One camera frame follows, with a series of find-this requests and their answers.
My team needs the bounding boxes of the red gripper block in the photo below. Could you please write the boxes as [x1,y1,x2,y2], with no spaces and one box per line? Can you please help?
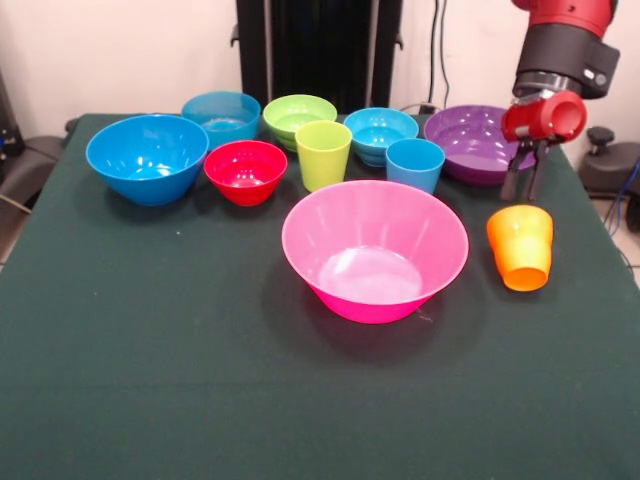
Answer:
[500,89,589,202]

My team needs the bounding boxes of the large purple bowl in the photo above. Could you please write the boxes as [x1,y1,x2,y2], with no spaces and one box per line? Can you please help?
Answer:
[423,104,551,188]

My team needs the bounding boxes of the large pink bowl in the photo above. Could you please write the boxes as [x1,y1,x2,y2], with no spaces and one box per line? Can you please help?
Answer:
[281,179,470,325]

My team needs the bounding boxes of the dark grey machine base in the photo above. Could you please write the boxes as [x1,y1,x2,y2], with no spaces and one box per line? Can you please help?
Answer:
[0,134,66,211]
[578,126,640,201]

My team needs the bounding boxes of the blue cup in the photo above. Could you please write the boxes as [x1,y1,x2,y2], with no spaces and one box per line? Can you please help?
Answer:
[384,138,446,195]

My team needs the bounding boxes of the small cyan bowl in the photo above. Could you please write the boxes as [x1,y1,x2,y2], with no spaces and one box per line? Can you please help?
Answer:
[342,107,420,168]

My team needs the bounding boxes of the green cup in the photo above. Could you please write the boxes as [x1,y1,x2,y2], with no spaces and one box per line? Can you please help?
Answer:
[294,119,354,193]

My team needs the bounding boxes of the small green bowl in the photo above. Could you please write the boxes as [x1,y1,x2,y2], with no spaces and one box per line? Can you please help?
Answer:
[262,94,339,153]

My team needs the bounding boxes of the small red bowl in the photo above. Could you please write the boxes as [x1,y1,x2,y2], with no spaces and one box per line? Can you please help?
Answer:
[202,140,289,208]

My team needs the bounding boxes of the small blue bowl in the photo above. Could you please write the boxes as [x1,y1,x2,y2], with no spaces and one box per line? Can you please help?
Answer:
[180,90,262,153]

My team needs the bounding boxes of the large blue bowl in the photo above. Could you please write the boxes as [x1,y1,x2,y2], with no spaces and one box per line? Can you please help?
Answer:
[85,114,210,208]

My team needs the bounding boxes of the dark green tablecloth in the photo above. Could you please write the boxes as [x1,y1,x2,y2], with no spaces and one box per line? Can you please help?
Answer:
[0,112,640,480]

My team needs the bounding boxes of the black equipment case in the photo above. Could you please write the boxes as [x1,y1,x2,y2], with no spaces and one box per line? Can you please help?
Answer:
[0,72,24,166]

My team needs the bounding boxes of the black wall cable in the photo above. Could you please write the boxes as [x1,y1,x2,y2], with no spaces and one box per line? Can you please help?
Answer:
[427,0,452,112]

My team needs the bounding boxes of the black pedestal column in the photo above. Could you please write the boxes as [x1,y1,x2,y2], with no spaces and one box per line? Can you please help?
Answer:
[229,0,405,117]

